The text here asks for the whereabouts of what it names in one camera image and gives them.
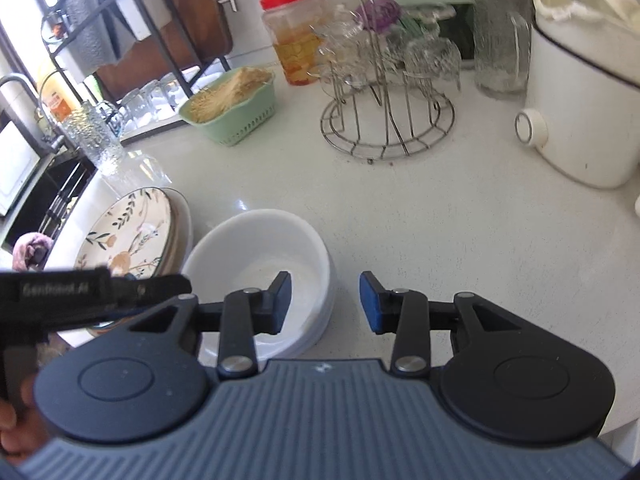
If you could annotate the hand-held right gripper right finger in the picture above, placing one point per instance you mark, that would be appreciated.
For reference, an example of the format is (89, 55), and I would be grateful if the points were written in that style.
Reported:
(370, 305)

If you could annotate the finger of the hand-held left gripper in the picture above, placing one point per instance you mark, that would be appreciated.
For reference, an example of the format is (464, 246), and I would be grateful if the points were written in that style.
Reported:
(150, 287)

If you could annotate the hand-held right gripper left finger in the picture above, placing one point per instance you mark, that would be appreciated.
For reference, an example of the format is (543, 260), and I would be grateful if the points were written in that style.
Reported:
(284, 305)

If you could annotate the person's left hand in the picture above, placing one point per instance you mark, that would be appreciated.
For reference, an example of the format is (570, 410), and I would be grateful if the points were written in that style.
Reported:
(15, 430)

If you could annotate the purple cloth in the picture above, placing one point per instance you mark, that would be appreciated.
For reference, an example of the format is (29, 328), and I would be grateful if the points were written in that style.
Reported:
(32, 250)

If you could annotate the black sink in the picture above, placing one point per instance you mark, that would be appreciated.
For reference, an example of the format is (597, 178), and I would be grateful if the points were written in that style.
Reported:
(35, 195)

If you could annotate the clear glass bowl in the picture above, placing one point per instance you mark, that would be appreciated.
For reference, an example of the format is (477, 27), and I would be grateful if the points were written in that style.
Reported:
(147, 172)

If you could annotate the white plastic board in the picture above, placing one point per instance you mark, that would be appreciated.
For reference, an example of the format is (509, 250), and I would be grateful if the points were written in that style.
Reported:
(15, 165)

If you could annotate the textured glass mug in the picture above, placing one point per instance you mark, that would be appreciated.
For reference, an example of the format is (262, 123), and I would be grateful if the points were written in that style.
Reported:
(95, 140)

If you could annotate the row of upturned glasses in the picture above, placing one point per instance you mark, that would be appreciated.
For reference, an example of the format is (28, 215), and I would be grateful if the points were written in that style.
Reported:
(150, 129)

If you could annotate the clear glass tumbler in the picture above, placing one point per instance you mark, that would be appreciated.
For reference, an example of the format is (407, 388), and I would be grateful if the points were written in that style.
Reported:
(155, 100)
(174, 91)
(135, 107)

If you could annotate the green plastic basket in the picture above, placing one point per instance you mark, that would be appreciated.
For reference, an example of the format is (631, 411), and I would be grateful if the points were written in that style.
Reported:
(235, 120)

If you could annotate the yellow oil bottle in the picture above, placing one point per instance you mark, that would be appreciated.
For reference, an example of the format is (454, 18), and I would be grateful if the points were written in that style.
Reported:
(60, 97)

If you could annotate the dried noodle bundle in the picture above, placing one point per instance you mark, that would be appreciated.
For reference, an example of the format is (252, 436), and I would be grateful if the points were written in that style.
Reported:
(225, 95)

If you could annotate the chrome faucet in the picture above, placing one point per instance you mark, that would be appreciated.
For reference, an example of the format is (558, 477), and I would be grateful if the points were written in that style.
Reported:
(15, 79)

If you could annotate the red lid plastic jar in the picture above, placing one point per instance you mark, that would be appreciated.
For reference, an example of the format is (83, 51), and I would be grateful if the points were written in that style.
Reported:
(290, 45)

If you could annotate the embossed steel knife holder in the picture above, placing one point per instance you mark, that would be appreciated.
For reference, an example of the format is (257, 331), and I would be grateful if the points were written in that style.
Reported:
(87, 25)

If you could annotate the black dish rack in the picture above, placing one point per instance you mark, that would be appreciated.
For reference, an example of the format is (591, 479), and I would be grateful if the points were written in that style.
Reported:
(140, 15)

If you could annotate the wooden cutting board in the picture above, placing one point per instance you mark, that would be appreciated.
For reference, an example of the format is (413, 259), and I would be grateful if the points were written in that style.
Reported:
(185, 10)

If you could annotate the white kitchen appliance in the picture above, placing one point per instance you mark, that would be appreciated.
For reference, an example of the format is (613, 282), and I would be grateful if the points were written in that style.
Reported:
(585, 110)

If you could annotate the tall textured glass pitcher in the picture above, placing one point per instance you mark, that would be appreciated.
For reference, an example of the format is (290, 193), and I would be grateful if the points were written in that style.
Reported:
(500, 45)

